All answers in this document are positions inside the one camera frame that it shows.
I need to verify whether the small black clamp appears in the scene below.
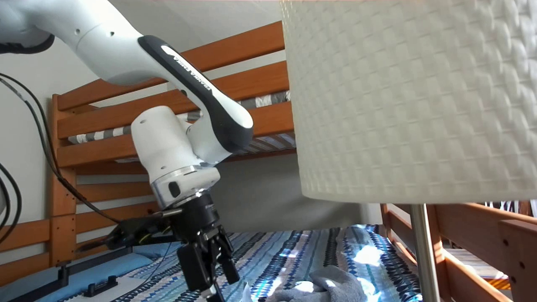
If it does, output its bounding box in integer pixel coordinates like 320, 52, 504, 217
81, 274, 118, 299

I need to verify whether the white patterned fabric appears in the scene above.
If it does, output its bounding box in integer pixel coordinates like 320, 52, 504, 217
483, 202, 533, 219

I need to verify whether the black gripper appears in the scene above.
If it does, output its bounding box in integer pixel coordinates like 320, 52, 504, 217
164, 192, 243, 302

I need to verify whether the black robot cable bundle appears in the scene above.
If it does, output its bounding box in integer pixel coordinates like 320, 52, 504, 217
0, 163, 24, 247

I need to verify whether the wooden bunk bed frame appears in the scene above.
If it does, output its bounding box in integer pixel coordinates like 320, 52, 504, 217
0, 19, 537, 302

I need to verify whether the grey white crumpled cloth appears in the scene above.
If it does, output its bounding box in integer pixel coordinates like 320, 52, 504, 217
264, 266, 382, 302

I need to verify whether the grey white striped mattress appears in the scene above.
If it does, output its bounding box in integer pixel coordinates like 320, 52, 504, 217
66, 91, 296, 156

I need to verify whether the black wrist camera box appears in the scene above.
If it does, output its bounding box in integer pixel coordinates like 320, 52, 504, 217
107, 215, 177, 252

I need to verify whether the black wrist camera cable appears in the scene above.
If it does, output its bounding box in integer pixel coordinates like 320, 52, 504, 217
0, 71, 122, 227

